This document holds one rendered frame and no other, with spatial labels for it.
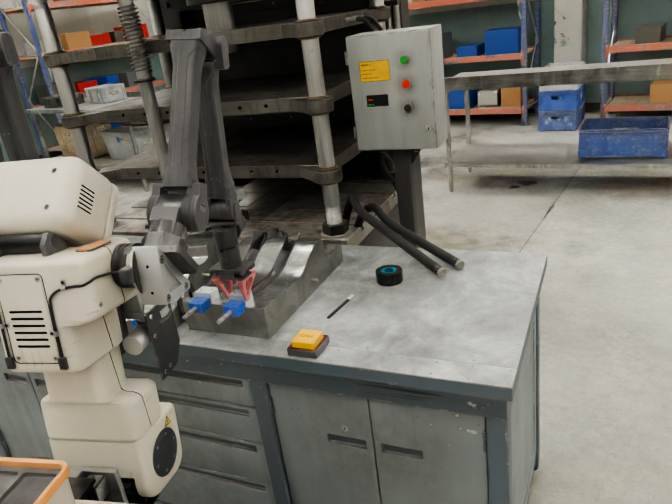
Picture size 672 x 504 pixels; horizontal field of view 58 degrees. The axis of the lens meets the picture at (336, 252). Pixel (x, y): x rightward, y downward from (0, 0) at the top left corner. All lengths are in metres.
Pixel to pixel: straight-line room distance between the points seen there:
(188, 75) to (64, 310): 0.52
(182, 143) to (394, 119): 1.07
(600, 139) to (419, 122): 2.96
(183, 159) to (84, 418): 0.57
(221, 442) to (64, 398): 0.71
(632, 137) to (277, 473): 3.81
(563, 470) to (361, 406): 0.98
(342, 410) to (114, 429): 0.58
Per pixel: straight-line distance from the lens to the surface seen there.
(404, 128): 2.17
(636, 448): 2.49
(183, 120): 1.27
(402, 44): 2.13
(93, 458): 1.44
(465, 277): 1.80
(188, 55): 1.32
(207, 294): 1.65
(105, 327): 1.28
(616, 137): 4.96
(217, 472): 2.03
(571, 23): 7.59
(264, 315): 1.57
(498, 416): 1.46
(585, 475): 2.35
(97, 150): 7.74
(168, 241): 1.16
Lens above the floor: 1.59
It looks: 22 degrees down
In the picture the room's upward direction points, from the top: 8 degrees counter-clockwise
